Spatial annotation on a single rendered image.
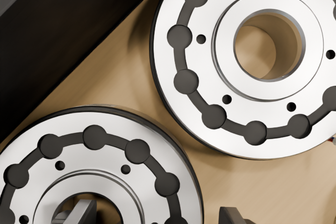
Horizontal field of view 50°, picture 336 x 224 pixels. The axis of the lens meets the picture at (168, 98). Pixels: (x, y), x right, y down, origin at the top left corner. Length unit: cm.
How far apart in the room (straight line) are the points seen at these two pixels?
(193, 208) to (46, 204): 6
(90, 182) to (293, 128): 9
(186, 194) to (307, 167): 7
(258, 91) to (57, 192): 10
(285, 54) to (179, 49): 5
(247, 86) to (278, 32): 4
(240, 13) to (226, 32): 1
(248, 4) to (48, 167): 11
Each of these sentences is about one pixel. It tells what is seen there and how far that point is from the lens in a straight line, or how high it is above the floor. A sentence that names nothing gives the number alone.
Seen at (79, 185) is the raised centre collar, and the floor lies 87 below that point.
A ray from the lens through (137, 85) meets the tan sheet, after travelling 19.
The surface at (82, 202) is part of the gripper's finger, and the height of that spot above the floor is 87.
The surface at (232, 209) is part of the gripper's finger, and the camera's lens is 16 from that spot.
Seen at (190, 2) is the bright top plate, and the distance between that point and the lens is 17.
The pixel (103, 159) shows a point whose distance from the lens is 16.
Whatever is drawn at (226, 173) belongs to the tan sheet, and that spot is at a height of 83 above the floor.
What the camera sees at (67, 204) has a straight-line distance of 19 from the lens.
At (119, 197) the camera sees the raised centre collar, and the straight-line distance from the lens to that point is 16.
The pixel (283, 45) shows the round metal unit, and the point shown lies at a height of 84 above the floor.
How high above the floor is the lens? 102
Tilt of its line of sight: 88 degrees down
